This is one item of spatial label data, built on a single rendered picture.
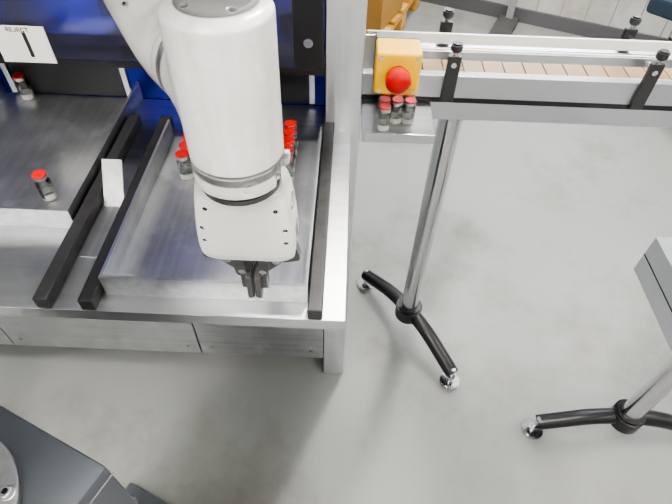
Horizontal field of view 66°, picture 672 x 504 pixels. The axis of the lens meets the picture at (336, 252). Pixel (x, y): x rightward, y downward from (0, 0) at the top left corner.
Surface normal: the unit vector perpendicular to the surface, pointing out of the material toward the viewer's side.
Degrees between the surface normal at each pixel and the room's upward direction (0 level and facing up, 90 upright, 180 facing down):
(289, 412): 0
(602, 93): 90
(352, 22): 90
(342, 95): 90
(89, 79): 90
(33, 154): 0
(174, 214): 0
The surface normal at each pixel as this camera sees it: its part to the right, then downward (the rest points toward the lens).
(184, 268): 0.02, -0.66
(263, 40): 0.85, 0.40
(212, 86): -0.04, 0.75
